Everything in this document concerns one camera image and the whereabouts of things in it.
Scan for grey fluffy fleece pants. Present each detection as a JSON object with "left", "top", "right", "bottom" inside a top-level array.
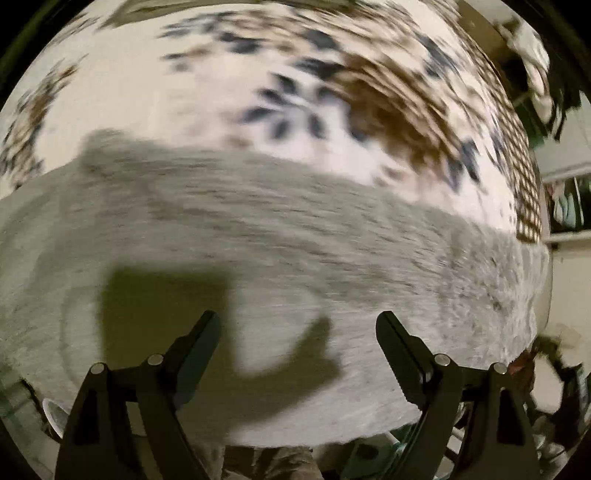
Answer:
[{"left": 1, "top": 131, "right": 548, "bottom": 447}]

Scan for white trash bin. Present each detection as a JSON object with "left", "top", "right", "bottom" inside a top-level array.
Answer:
[{"left": 42, "top": 398, "right": 69, "bottom": 441}]

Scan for operator plush brown robe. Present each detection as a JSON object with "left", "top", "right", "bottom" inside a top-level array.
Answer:
[{"left": 193, "top": 442, "right": 325, "bottom": 480}]

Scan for white wardrobe shelf unit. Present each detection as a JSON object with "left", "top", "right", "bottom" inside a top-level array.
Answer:
[{"left": 534, "top": 96, "right": 590, "bottom": 333}]

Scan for floral bed blanket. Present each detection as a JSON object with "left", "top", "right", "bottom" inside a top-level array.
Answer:
[{"left": 1, "top": 1, "right": 542, "bottom": 243}]

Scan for chair with clothes pile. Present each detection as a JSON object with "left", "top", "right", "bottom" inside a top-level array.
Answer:
[{"left": 495, "top": 16, "right": 556, "bottom": 129}]

